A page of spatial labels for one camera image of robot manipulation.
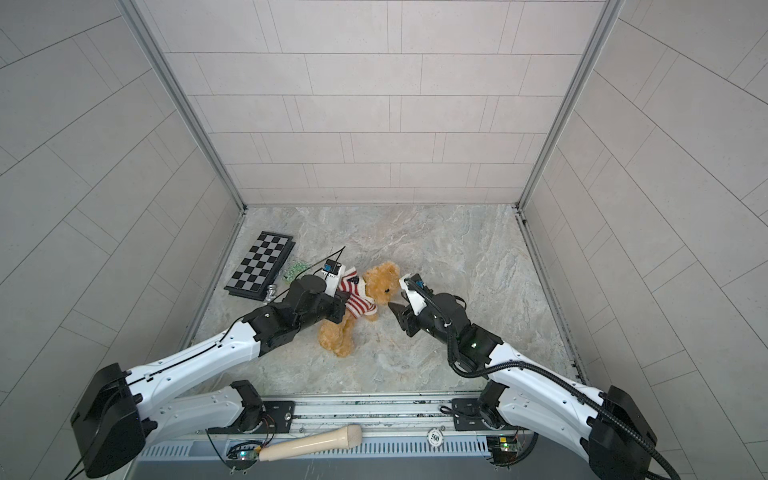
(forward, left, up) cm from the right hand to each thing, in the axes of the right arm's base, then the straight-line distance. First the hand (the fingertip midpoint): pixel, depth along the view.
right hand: (394, 303), depth 75 cm
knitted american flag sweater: (+2, +9, -2) cm, 10 cm away
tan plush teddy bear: (+6, +3, 0) cm, 7 cm away
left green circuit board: (-28, +35, -12) cm, 46 cm away
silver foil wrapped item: (+13, +38, -12) cm, 42 cm away
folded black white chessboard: (+21, +43, -9) cm, 48 cm away
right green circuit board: (-29, -24, -17) cm, 41 cm away
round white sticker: (-27, -8, -16) cm, 32 cm away
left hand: (+4, +9, -1) cm, 10 cm away
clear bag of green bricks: (+21, +32, -12) cm, 40 cm away
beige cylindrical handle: (-26, +16, -11) cm, 33 cm away
